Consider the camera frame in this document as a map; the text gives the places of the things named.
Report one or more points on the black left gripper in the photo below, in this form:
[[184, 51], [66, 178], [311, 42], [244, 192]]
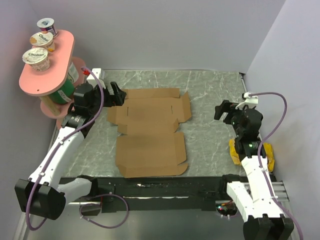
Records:
[[116, 99]]

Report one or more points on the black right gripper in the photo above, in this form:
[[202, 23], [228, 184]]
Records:
[[226, 104]]

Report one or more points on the brown cardboard paper box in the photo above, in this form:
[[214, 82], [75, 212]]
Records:
[[150, 144]]

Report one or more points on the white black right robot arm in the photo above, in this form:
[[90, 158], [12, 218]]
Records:
[[262, 218]]

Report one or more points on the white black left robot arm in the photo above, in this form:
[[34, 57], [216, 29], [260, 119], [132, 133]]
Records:
[[42, 194]]

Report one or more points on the white green label container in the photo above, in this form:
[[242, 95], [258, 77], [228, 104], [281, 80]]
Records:
[[72, 74]]

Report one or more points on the yellow Lays chips bag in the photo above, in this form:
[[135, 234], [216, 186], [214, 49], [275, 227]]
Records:
[[267, 147]]

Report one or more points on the green cylindrical can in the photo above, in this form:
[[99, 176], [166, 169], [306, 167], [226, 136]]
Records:
[[64, 94]]

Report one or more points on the pink tiered wooden shelf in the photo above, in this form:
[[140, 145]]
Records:
[[46, 75]]

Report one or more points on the white Chobani yogurt cup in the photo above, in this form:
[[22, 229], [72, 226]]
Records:
[[37, 58]]

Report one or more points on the orange Chobani yogurt cup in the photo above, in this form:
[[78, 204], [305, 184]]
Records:
[[43, 39]]

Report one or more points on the blue white yogurt cup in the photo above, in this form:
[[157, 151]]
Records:
[[47, 25]]

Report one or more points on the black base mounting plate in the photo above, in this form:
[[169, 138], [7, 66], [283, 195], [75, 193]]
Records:
[[160, 193]]

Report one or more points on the small electronics board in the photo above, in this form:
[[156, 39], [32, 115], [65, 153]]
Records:
[[227, 209]]

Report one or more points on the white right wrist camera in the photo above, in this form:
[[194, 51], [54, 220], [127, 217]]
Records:
[[250, 98]]

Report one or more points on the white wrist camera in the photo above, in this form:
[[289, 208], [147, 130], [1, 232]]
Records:
[[98, 73], [250, 98]]

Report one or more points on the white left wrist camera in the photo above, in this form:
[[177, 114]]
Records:
[[98, 73]]

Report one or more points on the aluminium frame rail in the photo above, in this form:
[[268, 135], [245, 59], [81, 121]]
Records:
[[280, 191]]

